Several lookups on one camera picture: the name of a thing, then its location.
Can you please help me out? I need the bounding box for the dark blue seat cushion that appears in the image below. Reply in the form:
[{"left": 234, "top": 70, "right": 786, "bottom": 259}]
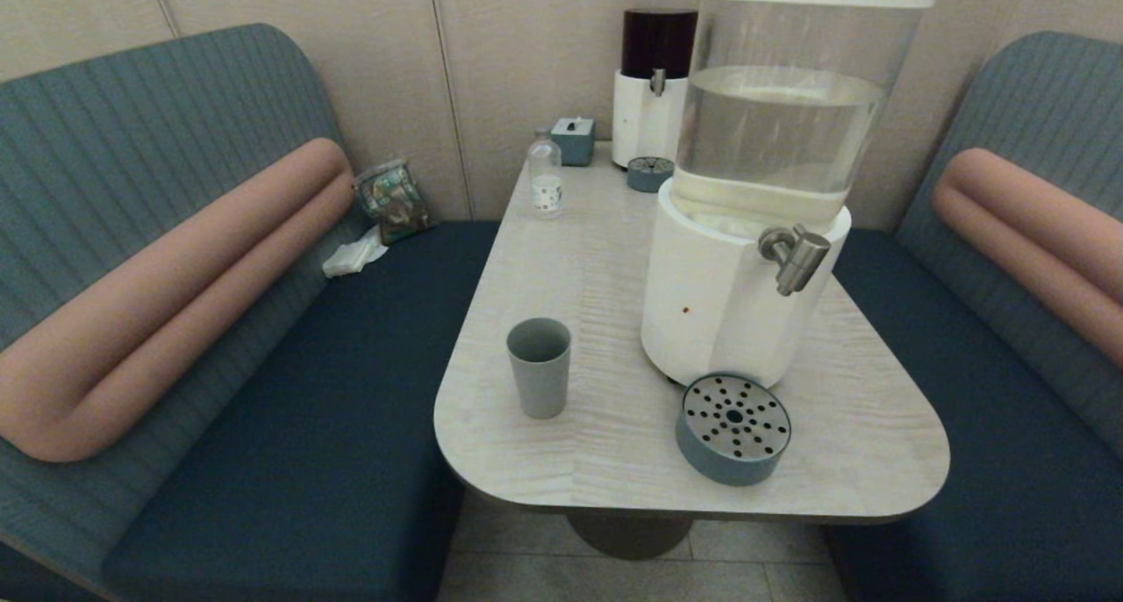
[
  {"left": 820, "top": 228, "right": 1123, "bottom": 602},
  {"left": 101, "top": 221, "right": 501, "bottom": 602}
]

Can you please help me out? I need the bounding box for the green printed snack bag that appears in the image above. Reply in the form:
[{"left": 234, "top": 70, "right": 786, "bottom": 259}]
[{"left": 352, "top": 156, "right": 434, "bottom": 245}]

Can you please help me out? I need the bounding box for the large round perforated drip tray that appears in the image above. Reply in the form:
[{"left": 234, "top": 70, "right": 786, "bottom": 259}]
[{"left": 675, "top": 372, "right": 792, "bottom": 487}]

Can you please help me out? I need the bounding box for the crumpled white tissue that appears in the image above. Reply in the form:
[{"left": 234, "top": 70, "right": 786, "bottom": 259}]
[{"left": 322, "top": 226, "right": 390, "bottom": 278}]

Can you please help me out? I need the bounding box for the large clear water dispenser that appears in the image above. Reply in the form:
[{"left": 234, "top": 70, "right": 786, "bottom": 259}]
[{"left": 640, "top": 0, "right": 938, "bottom": 390}]

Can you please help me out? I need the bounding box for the blue-grey tissue box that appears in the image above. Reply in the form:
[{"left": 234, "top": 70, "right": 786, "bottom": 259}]
[{"left": 551, "top": 117, "right": 597, "bottom": 167}]

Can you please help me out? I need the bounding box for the grey-blue plastic cup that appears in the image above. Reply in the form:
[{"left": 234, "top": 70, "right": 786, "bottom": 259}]
[{"left": 506, "top": 318, "right": 572, "bottom": 419}]

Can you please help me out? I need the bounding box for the clear bottle with white label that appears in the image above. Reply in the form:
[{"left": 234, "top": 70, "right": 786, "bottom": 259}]
[{"left": 527, "top": 128, "right": 563, "bottom": 219}]

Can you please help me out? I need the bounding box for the dark drink dispenser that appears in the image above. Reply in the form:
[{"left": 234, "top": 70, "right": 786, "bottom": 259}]
[{"left": 612, "top": 0, "right": 705, "bottom": 169}]

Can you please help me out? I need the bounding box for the small round drip tray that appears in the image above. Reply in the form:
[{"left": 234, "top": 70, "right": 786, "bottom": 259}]
[{"left": 626, "top": 156, "right": 676, "bottom": 193}]

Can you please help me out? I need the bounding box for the metal water dispenser tap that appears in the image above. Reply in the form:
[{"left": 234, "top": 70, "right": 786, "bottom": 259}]
[{"left": 758, "top": 224, "right": 832, "bottom": 297}]

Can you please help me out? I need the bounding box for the grey table pedestal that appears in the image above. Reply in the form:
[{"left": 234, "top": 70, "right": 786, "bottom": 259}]
[{"left": 566, "top": 512, "right": 694, "bottom": 561}]

